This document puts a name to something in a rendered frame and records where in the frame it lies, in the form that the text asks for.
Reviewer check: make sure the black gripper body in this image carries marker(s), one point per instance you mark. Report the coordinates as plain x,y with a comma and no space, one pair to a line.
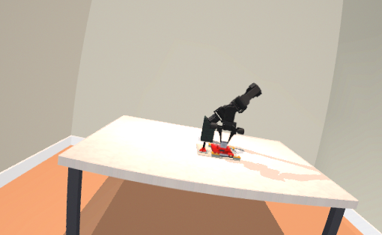
218,127

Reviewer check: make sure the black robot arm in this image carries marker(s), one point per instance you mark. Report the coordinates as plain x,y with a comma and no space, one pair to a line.
238,104

